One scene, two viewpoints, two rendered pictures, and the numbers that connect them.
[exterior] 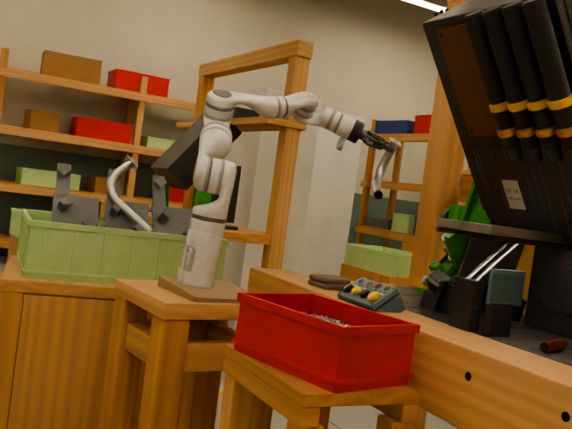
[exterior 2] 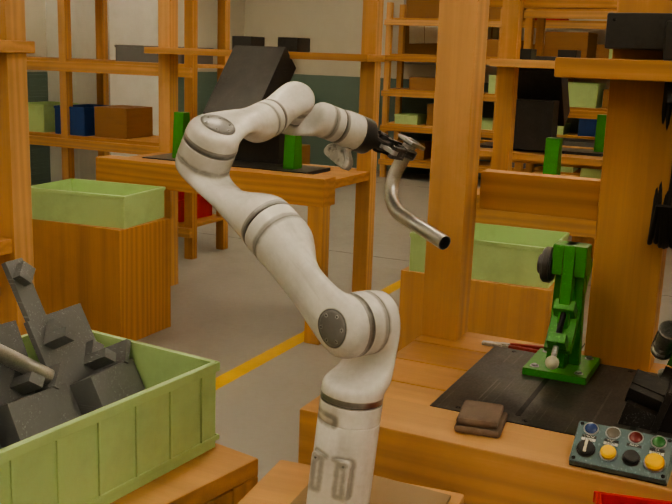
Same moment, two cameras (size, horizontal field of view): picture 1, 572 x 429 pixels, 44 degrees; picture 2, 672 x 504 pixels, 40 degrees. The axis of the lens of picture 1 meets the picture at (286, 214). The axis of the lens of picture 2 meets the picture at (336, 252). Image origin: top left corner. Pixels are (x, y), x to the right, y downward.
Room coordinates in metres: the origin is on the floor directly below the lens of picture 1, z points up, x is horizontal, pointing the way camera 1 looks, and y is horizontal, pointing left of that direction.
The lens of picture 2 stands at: (0.81, 0.96, 1.53)
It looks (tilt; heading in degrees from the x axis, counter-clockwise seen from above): 12 degrees down; 324
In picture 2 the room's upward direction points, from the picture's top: 2 degrees clockwise
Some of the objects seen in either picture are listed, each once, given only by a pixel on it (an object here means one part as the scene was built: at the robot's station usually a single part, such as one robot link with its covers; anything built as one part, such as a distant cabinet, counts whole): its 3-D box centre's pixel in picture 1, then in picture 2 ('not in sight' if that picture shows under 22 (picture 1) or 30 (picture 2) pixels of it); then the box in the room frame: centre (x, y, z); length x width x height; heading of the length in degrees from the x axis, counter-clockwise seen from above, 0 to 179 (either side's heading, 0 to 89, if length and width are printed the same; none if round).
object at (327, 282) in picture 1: (330, 282); (481, 417); (1.89, -0.14, 0.91); 0.10 x 0.08 x 0.03; 126
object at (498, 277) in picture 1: (503, 302); not in sight; (1.47, -0.48, 0.97); 0.10 x 0.02 x 0.14; 119
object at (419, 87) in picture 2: not in sight; (502, 95); (8.97, -7.36, 1.11); 3.01 x 0.54 x 2.23; 29
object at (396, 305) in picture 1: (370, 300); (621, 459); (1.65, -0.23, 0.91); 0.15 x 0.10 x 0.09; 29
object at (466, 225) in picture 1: (529, 237); not in sight; (1.51, -0.53, 1.11); 0.39 x 0.16 x 0.03; 119
